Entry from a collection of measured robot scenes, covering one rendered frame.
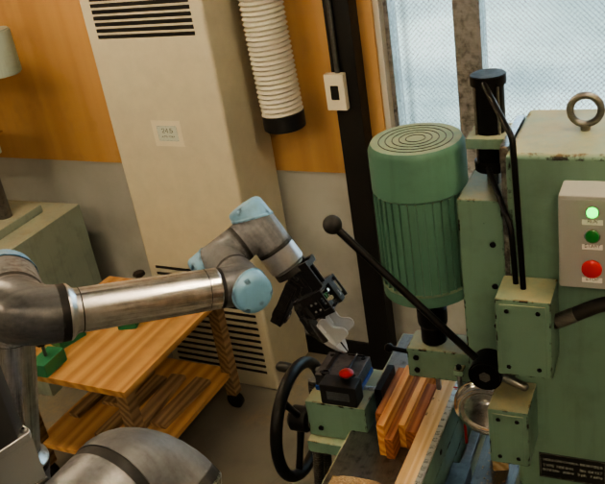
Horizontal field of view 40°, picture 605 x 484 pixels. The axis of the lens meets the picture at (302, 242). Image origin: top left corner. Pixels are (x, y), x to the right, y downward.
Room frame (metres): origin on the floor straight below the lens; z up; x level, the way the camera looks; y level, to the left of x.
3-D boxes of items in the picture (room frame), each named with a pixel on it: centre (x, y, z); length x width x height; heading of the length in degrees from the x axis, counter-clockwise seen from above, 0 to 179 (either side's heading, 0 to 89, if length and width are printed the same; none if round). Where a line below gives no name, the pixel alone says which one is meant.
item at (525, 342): (1.16, -0.35, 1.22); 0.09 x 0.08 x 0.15; 62
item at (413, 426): (1.36, -0.18, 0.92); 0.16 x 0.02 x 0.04; 152
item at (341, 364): (1.45, -0.04, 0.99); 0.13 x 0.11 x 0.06; 152
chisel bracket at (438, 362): (1.39, -0.25, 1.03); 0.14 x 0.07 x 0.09; 62
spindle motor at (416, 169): (1.40, -0.23, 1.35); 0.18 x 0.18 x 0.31
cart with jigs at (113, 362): (2.62, 0.72, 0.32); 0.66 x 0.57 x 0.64; 150
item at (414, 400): (1.39, -0.18, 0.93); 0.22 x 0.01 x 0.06; 152
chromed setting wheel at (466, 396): (1.23, -0.29, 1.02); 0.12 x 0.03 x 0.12; 62
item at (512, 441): (1.17, -0.32, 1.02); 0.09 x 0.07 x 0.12; 152
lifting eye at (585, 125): (1.26, -0.49, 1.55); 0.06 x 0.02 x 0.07; 62
